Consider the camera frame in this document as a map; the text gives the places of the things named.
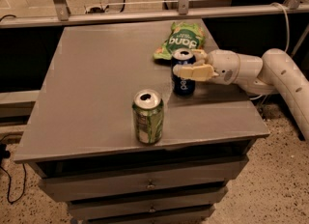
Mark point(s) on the bottom grey drawer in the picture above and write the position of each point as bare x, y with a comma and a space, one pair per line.
160, 217

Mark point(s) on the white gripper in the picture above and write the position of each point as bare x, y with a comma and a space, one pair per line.
225, 64

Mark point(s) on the grey drawer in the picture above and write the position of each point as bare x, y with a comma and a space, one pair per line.
151, 203
151, 178
160, 217

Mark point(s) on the metal railing frame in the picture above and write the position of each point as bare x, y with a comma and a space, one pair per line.
138, 12

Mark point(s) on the blue pepsi can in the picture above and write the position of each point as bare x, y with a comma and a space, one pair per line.
182, 70

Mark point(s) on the top grey drawer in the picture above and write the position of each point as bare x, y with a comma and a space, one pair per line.
151, 178

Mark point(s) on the middle grey drawer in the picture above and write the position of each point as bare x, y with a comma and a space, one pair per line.
151, 203

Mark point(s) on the green soda can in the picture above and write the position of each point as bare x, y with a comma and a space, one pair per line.
148, 116

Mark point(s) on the grey drawer cabinet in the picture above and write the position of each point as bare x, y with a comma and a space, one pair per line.
109, 137

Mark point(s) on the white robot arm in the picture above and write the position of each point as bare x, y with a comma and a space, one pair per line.
274, 72

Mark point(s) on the green dang chip bag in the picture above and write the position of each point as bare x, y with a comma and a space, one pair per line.
183, 35

